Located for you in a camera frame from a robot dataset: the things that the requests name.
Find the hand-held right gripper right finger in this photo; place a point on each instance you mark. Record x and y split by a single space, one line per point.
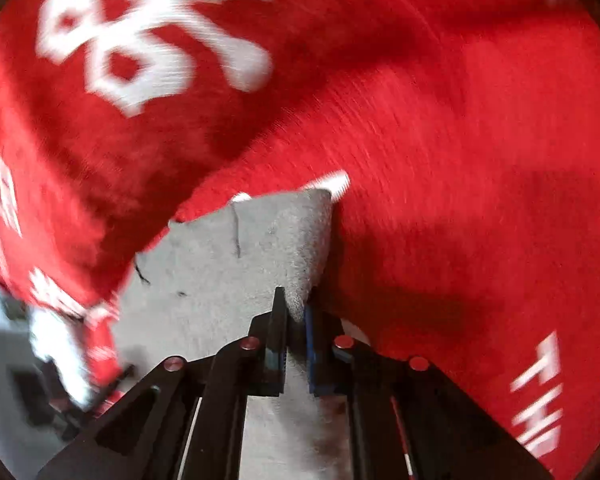
312 360

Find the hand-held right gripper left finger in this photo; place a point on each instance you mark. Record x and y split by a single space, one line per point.
278 367

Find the grey fleece garment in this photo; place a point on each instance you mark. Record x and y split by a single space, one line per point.
215 270

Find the red printed blanket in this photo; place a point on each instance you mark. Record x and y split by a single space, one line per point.
430 110

